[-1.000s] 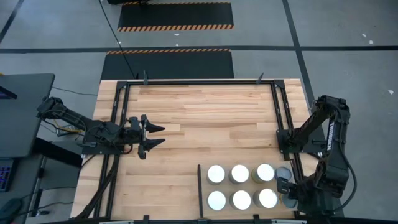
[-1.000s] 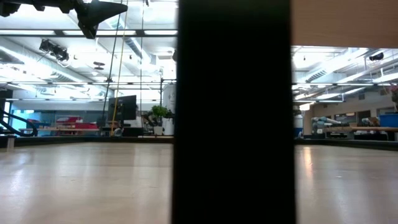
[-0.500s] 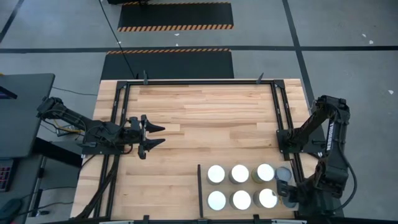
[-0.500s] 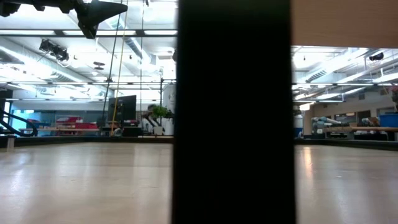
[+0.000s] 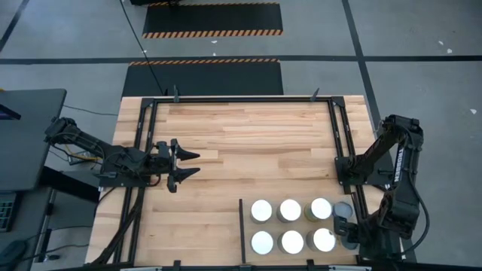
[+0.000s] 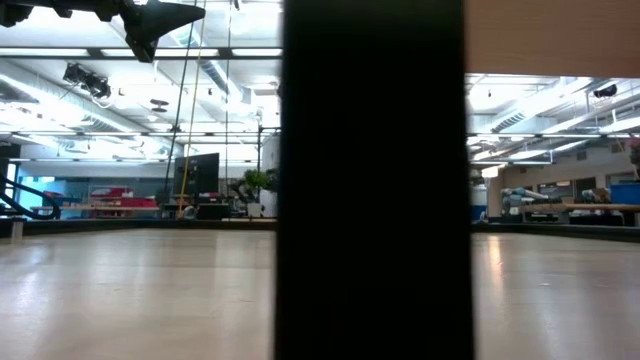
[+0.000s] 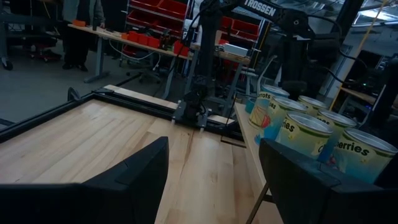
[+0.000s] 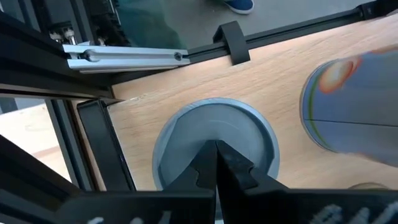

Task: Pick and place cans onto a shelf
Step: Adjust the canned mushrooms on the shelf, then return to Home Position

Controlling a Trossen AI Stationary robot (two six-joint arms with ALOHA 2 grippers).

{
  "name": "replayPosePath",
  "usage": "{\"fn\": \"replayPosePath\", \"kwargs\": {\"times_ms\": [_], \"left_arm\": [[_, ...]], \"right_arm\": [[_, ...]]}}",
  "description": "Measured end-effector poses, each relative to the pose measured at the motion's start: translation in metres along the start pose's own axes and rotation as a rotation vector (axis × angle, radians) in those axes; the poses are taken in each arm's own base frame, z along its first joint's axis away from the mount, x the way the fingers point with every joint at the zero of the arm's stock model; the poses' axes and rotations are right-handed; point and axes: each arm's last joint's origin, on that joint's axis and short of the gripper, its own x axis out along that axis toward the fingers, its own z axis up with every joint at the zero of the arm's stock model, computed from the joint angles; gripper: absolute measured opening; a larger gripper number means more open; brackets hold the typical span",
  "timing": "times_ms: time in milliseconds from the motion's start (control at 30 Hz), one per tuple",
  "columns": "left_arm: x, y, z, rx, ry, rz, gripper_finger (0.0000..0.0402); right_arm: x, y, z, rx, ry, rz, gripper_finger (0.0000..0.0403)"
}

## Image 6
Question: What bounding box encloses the wooden shelf board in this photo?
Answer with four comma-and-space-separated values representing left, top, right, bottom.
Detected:
463, 0, 640, 80

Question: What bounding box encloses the black ceiling fixture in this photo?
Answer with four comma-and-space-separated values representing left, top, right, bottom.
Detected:
62, 63, 112, 100

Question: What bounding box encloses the red machine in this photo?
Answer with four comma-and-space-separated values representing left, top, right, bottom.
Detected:
88, 187, 159, 219

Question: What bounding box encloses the green potted plant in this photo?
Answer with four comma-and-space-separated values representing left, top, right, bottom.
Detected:
242, 168, 279, 219

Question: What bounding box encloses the wooden workbench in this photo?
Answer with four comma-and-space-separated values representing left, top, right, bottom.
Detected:
519, 202, 640, 214
29, 204, 161, 212

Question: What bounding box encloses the blue storage bin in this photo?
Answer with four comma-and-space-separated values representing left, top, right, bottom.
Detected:
608, 182, 640, 206

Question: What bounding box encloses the black hanging cable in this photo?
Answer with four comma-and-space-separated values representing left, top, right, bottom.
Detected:
162, 0, 200, 201

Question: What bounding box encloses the yellow hanging cable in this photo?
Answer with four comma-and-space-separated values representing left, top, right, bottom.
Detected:
177, 0, 207, 219

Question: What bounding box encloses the black wall display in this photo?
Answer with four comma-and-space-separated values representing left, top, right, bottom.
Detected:
173, 152, 220, 199

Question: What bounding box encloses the black curved hose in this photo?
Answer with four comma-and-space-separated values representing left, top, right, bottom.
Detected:
0, 172, 62, 221

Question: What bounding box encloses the black aluminium table frame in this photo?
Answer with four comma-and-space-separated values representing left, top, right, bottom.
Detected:
0, 217, 640, 245

